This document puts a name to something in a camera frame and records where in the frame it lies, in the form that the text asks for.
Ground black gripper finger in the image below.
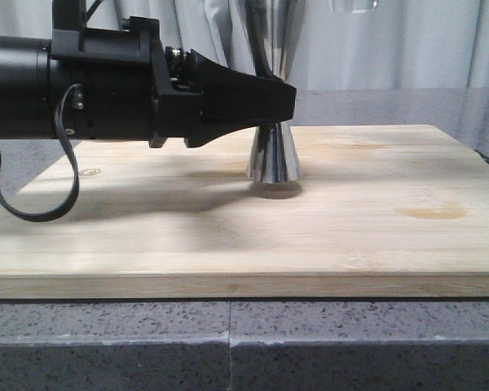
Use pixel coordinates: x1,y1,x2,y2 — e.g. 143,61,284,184
184,50,297,148
248,11,275,79

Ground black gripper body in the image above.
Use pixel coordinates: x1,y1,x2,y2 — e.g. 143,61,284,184
48,15,204,148

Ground steel double jigger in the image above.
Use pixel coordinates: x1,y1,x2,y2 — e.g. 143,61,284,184
238,1,306,186

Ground glass beaker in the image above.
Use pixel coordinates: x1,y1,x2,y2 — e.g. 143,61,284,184
328,0,382,14

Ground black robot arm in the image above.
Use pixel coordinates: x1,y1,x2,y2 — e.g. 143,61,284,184
0,1,296,148

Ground grey curtain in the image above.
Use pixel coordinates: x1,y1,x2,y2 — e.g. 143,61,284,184
0,0,489,93

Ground wooden cutting board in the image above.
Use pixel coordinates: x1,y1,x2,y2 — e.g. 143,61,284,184
0,125,489,299

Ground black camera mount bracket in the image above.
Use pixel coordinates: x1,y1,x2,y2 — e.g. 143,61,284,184
52,0,104,31

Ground black flat cable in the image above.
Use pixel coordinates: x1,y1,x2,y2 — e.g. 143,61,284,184
0,83,85,223

